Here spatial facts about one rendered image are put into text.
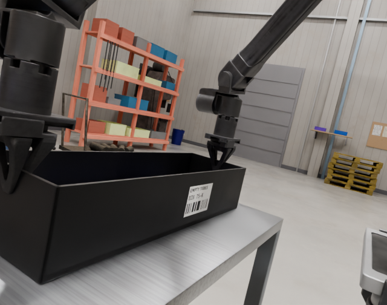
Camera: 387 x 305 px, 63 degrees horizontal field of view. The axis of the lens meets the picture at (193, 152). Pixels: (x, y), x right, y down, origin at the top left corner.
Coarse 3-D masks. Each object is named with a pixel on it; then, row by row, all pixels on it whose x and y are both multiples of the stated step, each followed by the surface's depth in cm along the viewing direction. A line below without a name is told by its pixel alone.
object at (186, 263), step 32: (224, 224) 68; (256, 224) 74; (0, 256) 38; (128, 256) 45; (160, 256) 47; (192, 256) 49; (224, 256) 52; (256, 256) 83; (0, 288) 32; (32, 288) 33; (64, 288) 34; (96, 288) 36; (128, 288) 37; (160, 288) 39; (192, 288) 41; (256, 288) 83
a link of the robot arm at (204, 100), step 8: (224, 72) 79; (224, 80) 79; (208, 88) 86; (216, 88) 86; (224, 88) 80; (200, 96) 87; (208, 96) 86; (200, 104) 87; (208, 104) 85; (208, 112) 87; (216, 112) 87
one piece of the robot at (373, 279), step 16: (368, 240) 46; (384, 240) 49; (368, 256) 39; (384, 256) 41; (368, 272) 34; (384, 272) 35; (368, 288) 33; (384, 288) 32; (368, 304) 34; (384, 304) 32
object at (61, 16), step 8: (0, 0) 36; (8, 0) 36; (16, 0) 35; (24, 0) 34; (32, 0) 34; (40, 0) 33; (48, 0) 34; (32, 8) 36; (40, 8) 36; (48, 8) 35; (56, 8) 35; (56, 16) 37; (64, 16) 36; (80, 16) 38; (72, 24) 38; (80, 24) 39; (0, 48) 36; (0, 56) 36; (8, 56) 37
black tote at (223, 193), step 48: (0, 192) 38; (48, 192) 34; (96, 192) 38; (144, 192) 46; (192, 192) 60; (240, 192) 83; (0, 240) 38; (48, 240) 34; (96, 240) 40; (144, 240) 49
